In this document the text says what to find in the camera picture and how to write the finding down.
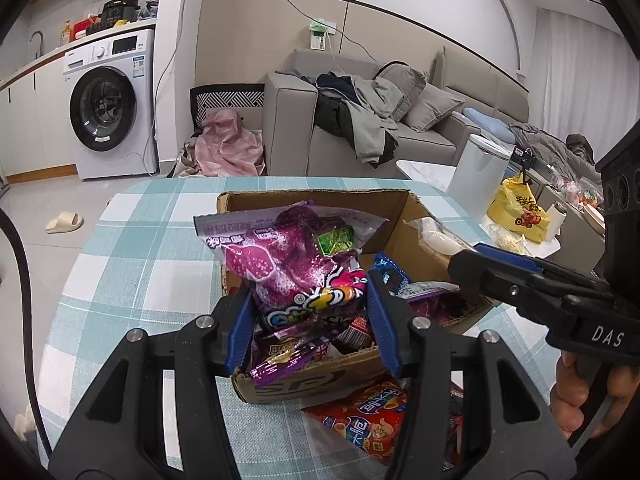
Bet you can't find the pale snack bag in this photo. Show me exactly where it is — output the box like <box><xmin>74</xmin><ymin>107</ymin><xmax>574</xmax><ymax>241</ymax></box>
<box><xmin>487</xmin><ymin>225</ymin><xmax>531</xmax><ymax>256</ymax></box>

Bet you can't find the beige slipper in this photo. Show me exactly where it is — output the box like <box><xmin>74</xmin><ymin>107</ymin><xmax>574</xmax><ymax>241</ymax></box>
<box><xmin>45</xmin><ymin>211</ymin><xmax>84</xmax><ymax>234</ymax></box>

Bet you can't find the dark jacket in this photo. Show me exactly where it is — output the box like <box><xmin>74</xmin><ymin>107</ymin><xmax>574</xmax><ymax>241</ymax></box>
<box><xmin>314</xmin><ymin>72</ymin><xmax>401</xmax><ymax>166</ymax></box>

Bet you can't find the thick black cable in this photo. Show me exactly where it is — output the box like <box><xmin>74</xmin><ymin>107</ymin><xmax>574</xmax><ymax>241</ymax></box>
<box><xmin>0</xmin><ymin>207</ymin><xmax>53</xmax><ymax>453</ymax></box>

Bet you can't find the teal checked tablecloth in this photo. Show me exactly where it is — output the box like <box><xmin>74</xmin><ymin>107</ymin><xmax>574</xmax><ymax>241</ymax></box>
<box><xmin>35</xmin><ymin>176</ymin><xmax>566</xmax><ymax>480</ymax></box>

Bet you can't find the person's right hand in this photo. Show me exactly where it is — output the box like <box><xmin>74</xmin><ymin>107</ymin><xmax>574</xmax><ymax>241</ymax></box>
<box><xmin>550</xmin><ymin>350</ymin><xmax>613</xmax><ymax>441</ymax></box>

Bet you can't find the light blue pillow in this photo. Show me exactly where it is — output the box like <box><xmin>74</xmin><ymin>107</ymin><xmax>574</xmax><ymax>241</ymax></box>
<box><xmin>462</xmin><ymin>106</ymin><xmax>516</xmax><ymax>143</ymax></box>

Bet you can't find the beige storage box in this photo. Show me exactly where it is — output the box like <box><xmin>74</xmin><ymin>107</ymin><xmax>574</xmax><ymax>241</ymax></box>
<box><xmin>542</xmin><ymin>187</ymin><xmax>606</xmax><ymax>271</ymax></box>

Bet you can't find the white curtain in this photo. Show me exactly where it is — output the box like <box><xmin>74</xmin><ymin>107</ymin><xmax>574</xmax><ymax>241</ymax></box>
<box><xmin>537</xmin><ymin>7</ymin><xmax>626</xmax><ymax>126</ymax></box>

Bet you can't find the dark blue cookie packet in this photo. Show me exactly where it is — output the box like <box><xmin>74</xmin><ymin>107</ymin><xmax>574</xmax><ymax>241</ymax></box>
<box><xmin>372</xmin><ymin>252</ymin><xmax>461</xmax><ymax>301</ymax></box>

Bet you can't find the cream bread packet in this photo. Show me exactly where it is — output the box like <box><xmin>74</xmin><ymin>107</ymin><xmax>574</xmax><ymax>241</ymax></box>
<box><xmin>410</xmin><ymin>217</ymin><xmax>478</xmax><ymax>266</ymax></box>

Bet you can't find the pink plastic bag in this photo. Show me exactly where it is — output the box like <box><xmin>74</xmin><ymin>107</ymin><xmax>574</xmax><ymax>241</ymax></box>
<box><xmin>192</xmin><ymin>109</ymin><xmax>266</xmax><ymax>178</ymax></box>

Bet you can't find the white green wall device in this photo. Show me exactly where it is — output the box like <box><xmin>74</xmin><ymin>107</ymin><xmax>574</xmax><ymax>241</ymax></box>
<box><xmin>307</xmin><ymin>19</ymin><xmax>337</xmax><ymax>53</ymax></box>

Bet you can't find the white kitchen cabinet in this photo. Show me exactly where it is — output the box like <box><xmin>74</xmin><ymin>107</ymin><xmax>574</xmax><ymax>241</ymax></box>
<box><xmin>0</xmin><ymin>65</ymin><xmax>78</xmax><ymax>178</ymax></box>

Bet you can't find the grey sofa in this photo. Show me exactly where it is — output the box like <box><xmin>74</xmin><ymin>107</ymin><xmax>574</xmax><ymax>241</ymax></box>
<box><xmin>263</xmin><ymin>47</ymin><xmax>531</xmax><ymax>181</ymax></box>

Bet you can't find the yellow plastic bag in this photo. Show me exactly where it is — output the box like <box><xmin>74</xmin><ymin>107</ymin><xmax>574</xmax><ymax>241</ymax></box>
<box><xmin>487</xmin><ymin>176</ymin><xmax>551</xmax><ymax>244</ymax></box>

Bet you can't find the grey jacket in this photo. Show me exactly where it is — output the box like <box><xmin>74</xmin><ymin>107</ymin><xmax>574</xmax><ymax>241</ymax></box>
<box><xmin>350</xmin><ymin>75</ymin><xmax>401</xmax><ymax>166</ymax></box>

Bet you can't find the brown cardboard box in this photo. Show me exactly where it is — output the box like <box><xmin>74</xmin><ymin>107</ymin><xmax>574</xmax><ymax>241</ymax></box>
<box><xmin>216</xmin><ymin>190</ymin><xmax>496</xmax><ymax>405</ymax></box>

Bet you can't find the black rice cooker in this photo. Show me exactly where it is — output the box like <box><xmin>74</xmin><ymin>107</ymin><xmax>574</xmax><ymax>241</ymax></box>
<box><xmin>86</xmin><ymin>0</ymin><xmax>140</xmax><ymax>36</ymax></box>

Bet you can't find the black white patterned cushion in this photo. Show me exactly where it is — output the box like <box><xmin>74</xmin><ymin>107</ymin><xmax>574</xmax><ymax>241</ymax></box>
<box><xmin>190</xmin><ymin>84</ymin><xmax>266</xmax><ymax>136</ymax></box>

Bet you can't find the grey blanket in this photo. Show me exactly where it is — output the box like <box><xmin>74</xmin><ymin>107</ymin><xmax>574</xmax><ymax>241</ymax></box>
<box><xmin>510</xmin><ymin>122</ymin><xmax>603</xmax><ymax>186</ymax></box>

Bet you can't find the red chip bag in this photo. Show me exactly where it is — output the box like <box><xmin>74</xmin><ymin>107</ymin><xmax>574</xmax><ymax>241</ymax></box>
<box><xmin>300</xmin><ymin>379</ymin><xmax>416</xmax><ymax>463</ymax></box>

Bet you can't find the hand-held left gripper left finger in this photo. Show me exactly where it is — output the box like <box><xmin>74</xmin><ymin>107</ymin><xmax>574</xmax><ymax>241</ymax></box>
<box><xmin>47</xmin><ymin>282</ymin><xmax>258</xmax><ymax>480</ymax></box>

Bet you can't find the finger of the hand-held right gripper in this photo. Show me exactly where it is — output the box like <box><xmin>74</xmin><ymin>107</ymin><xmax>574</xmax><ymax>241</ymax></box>
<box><xmin>447</xmin><ymin>249</ymin><xmax>576</xmax><ymax>331</ymax></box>
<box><xmin>474</xmin><ymin>242</ymin><xmax>608</xmax><ymax>291</ymax></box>

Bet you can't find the white coffee table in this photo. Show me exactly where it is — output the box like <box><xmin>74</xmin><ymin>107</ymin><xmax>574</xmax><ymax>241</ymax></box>
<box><xmin>396</xmin><ymin>159</ymin><xmax>563</xmax><ymax>261</ymax></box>

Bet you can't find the red box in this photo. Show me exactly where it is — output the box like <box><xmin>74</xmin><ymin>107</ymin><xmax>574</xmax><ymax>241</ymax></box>
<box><xmin>72</xmin><ymin>14</ymin><xmax>103</xmax><ymax>41</ymax></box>

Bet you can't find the white bin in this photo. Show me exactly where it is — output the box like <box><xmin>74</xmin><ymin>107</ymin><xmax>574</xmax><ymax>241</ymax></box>
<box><xmin>446</xmin><ymin>134</ymin><xmax>513</xmax><ymax>223</ymax></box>

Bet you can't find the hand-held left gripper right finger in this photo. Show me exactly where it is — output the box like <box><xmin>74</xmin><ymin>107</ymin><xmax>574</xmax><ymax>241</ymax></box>
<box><xmin>367</xmin><ymin>270</ymin><xmax>576</xmax><ymax>480</ymax></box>

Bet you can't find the grey cushion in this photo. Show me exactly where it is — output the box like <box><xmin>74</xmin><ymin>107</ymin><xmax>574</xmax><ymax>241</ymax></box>
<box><xmin>402</xmin><ymin>82</ymin><xmax>466</xmax><ymax>133</ymax></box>
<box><xmin>375</xmin><ymin>62</ymin><xmax>428</xmax><ymax>111</ymax></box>

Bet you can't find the large purple candy bag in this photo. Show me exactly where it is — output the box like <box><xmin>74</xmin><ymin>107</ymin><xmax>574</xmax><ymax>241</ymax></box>
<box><xmin>194</xmin><ymin>200</ymin><xmax>390</xmax><ymax>333</ymax></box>

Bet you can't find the white washing machine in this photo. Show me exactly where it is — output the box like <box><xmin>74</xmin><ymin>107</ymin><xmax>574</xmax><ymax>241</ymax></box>
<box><xmin>62</xmin><ymin>28</ymin><xmax>160</xmax><ymax>182</ymax></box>

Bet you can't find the shiny purple foil packet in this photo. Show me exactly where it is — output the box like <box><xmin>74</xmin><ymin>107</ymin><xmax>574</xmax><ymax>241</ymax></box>
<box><xmin>248</xmin><ymin>320</ymin><xmax>351</xmax><ymax>386</ymax></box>

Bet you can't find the white roll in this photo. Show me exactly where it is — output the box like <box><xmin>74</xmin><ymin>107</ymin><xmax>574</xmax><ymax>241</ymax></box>
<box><xmin>542</xmin><ymin>201</ymin><xmax>568</xmax><ymax>243</ymax></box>

